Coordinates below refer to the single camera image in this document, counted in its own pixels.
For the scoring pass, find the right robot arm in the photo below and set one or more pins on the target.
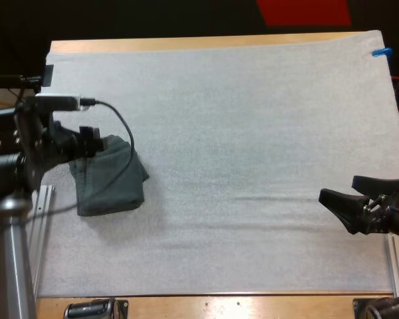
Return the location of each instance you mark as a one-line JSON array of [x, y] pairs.
[[385, 309]]

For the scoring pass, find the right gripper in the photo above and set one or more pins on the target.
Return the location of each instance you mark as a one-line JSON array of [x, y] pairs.
[[390, 214]]

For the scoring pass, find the blue clip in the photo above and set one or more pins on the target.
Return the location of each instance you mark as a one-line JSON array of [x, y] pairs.
[[382, 52]]

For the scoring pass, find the grey-green towel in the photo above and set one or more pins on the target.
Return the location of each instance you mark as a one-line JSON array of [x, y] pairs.
[[109, 201], [119, 151]]

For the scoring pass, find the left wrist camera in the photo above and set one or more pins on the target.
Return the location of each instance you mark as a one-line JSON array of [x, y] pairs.
[[58, 102]]

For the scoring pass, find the ribbed aluminium rail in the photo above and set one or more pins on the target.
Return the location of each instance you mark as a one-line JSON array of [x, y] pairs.
[[41, 212], [397, 266]]

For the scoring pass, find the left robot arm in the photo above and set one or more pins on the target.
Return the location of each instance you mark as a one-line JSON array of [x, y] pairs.
[[10, 232]]

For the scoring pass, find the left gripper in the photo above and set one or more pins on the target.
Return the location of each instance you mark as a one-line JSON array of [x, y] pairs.
[[70, 143]]

